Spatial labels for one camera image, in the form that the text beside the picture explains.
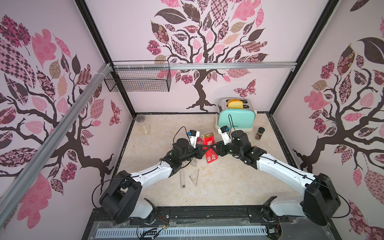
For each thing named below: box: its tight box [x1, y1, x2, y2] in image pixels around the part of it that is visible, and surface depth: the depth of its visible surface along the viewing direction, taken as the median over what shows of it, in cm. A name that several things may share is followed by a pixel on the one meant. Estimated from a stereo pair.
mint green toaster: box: [215, 97, 257, 132], surface depth 100 cm
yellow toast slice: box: [228, 98, 244, 109], surface depth 100 cm
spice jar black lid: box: [257, 127, 265, 134], surface depth 100 cm
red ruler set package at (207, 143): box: [197, 132, 219, 164], surface depth 81 cm
